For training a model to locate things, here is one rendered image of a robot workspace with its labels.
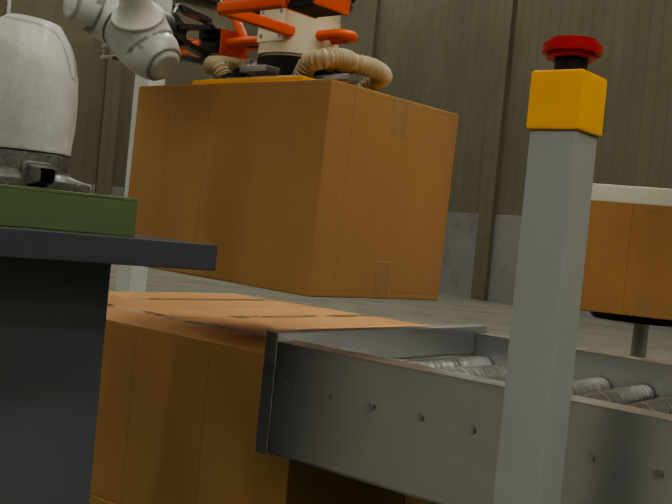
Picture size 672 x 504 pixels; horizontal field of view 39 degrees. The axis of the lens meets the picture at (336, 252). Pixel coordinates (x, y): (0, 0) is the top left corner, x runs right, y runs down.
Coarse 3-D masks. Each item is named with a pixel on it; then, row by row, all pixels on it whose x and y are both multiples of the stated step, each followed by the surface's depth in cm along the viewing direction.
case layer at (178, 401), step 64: (128, 320) 214; (192, 320) 227; (256, 320) 242; (320, 320) 259; (384, 320) 278; (128, 384) 207; (192, 384) 194; (256, 384) 183; (128, 448) 206; (192, 448) 193
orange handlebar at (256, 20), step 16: (240, 0) 176; (256, 0) 173; (272, 0) 170; (224, 16) 183; (240, 16) 184; (256, 16) 187; (288, 32) 194; (320, 32) 195; (336, 32) 192; (352, 32) 193; (240, 48) 218; (256, 48) 215
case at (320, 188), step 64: (192, 128) 198; (256, 128) 184; (320, 128) 172; (384, 128) 183; (448, 128) 198; (128, 192) 212; (192, 192) 196; (256, 192) 183; (320, 192) 172; (384, 192) 185; (448, 192) 200; (256, 256) 182; (320, 256) 173; (384, 256) 187
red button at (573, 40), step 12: (564, 36) 109; (576, 36) 108; (552, 48) 109; (564, 48) 108; (576, 48) 108; (588, 48) 108; (600, 48) 109; (552, 60) 113; (564, 60) 110; (576, 60) 109; (588, 60) 111
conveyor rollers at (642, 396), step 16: (448, 368) 180; (464, 368) 183; (480, 368) 186; (496, 368) 191; (576, 384) 178; (592, 384) 183; (608, 384) 188; (640, 384) 184; (608, 400) 166; (624, 400) 171; (640, 400) 177; (656, 400) 164
